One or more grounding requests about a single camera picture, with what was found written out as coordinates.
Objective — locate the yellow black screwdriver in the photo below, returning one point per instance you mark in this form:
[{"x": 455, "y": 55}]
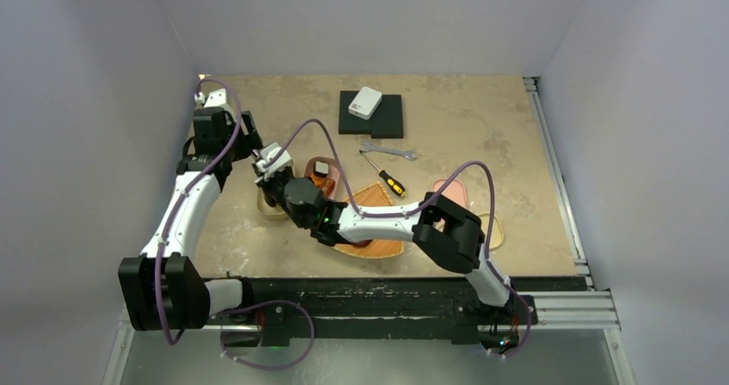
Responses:
[{"x": 393, "y": 184}]

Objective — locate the white small box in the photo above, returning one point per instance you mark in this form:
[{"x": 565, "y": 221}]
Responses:
[{"x": 365, "y": 103}]

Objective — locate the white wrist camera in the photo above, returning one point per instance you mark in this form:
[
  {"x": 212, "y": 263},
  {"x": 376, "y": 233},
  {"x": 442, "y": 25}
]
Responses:
[
  {"x": 217, "y": 98},
  {"x": 270, "y": 160}
]

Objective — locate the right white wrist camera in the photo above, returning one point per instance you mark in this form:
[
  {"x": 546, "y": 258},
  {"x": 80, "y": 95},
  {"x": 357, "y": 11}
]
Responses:
[{"x": 270, "y": 160}]

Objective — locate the pink lunch box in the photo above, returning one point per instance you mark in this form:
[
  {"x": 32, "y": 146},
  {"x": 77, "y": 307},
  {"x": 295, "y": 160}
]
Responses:
[{"x": 334, "y": 172}]

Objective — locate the black foam block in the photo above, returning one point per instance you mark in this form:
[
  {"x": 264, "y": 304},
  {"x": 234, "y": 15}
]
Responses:
[{"x": 387, "y": 122}]

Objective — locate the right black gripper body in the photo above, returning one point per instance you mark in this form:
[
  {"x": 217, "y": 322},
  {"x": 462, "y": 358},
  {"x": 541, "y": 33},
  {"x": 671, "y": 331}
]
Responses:
[{"x": 274, "y": 186}]

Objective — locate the beige lunch box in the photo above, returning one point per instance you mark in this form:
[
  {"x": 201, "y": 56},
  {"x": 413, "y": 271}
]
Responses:
[{"x": 274, "y": 213}]

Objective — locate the white black sushi piece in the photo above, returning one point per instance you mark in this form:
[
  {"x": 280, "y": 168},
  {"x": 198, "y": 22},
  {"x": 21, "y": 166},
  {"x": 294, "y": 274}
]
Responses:
[{"x": 320, "y": 169}]

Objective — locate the pink lunch box lid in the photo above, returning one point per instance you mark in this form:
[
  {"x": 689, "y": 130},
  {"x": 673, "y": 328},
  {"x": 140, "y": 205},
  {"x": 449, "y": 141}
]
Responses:
[{"x": 455, "y": 191}]

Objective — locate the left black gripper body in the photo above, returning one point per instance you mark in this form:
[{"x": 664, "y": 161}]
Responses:
[{"x": 245, "y": 144}]

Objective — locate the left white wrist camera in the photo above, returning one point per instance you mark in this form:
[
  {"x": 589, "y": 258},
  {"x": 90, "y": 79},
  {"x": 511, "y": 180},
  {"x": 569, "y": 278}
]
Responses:
[{"x": 217, "y": 98}]

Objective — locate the aluminium rail right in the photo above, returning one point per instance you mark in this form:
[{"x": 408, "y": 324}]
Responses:
[{"x": 575, "y": 243}]

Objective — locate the dark red sausage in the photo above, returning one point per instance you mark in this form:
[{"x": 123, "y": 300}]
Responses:
[{"x": 327, "y": 185}]

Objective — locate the woven bamboo basket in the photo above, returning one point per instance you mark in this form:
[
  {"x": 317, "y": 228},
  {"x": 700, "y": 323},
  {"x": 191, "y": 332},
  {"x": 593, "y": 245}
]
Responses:
[{"x": 373, "y": 195}]

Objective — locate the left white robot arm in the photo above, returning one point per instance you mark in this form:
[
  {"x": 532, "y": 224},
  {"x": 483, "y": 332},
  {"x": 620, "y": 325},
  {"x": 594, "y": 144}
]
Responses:
[{"x": 161, "y": 286}]

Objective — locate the dark red round food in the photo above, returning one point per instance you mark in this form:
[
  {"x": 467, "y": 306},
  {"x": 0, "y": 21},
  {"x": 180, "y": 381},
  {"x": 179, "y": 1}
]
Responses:
[{"x": 361, "y": 244}]

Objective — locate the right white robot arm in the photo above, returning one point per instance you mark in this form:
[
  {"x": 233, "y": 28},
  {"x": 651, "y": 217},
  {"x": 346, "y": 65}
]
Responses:
[{"x": 450, "y": 235}]

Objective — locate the beige lunch box lid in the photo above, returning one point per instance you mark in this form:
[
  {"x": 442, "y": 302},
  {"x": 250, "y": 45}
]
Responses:
[{"x": 497, "y": 234}]

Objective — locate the silver wrench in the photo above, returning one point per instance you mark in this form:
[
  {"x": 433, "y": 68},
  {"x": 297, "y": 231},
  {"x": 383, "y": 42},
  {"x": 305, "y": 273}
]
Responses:
[{"x": 407, "y": 154}]

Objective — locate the black table front frame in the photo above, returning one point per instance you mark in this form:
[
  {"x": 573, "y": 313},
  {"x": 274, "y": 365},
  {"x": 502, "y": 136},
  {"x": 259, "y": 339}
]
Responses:
[{"x": 444, "y": 308}]

